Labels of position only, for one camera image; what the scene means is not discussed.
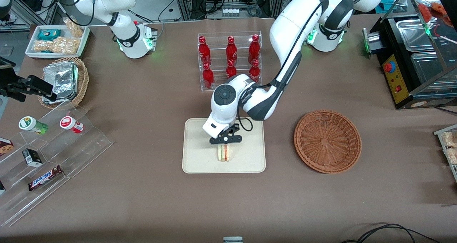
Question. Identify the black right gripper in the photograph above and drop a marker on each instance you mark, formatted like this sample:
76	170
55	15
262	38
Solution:
22	85

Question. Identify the triangle sandwich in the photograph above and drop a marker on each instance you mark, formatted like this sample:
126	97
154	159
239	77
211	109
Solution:
224	153

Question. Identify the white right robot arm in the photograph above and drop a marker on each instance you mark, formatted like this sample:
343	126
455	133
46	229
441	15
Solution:
107	4

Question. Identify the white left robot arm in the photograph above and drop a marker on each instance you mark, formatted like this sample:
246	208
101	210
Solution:
285	29

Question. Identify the white snack tray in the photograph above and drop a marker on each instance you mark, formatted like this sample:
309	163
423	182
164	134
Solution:
32	53

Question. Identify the cream rectangular plastic tray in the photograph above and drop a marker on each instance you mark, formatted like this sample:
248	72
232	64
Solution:
200	157

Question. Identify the tan oval wicker basket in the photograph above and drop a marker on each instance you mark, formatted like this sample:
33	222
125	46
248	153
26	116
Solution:
83	82

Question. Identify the brown round wicker basket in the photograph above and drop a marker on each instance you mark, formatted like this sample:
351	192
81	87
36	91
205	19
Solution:
327	141

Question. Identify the grey tray with snacks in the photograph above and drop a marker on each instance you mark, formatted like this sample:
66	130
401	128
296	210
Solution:
450	166

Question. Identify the silver foil containers stack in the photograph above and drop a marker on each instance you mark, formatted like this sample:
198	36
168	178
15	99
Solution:
64	80

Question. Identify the green lidded cup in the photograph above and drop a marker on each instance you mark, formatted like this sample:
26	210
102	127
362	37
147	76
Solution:
30	124

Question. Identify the clear acrylic bottle rack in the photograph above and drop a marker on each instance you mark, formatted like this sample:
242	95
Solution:
218	82

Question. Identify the large clear peanut snack bag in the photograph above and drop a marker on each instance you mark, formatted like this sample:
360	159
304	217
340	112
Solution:
59	46

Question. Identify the red lidded cup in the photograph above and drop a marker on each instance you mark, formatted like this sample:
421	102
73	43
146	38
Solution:
69	123

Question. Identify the red cola bottle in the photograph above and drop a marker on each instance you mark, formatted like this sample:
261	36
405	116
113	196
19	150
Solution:
231	50
254	49
254	71
204	52
208	78
231	70

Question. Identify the teal snack packet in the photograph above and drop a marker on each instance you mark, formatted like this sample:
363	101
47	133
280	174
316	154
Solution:
49	34

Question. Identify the small clear peanut snack bag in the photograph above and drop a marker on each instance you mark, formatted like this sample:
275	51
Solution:
75	28

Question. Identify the brown cookie box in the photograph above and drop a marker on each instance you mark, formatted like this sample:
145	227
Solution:
5	146

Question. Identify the small black box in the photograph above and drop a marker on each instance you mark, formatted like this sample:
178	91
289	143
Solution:
32	157

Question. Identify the clear acrylic stepped shelf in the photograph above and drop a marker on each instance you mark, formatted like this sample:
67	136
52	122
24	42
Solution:
85	143

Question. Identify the snickers chocolate bar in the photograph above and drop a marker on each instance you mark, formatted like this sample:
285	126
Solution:
44	178

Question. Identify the white power strip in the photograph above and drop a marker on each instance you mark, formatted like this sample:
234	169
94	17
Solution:
230	11

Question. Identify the small grey device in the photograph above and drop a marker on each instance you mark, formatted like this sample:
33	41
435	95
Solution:
232	239

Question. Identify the red emergency stop button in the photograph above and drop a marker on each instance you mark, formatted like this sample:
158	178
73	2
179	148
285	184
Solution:
389	66

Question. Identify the black food warmer appliance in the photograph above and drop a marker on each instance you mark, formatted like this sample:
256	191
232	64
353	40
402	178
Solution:
403	93

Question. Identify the square steel warmer pan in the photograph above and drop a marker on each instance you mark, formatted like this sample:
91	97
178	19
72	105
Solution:
414	34

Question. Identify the long steel warmer pan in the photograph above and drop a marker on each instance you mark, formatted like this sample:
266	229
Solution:
428	66

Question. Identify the clear rice snack bag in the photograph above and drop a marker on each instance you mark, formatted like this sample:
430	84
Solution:
450	139
452	155

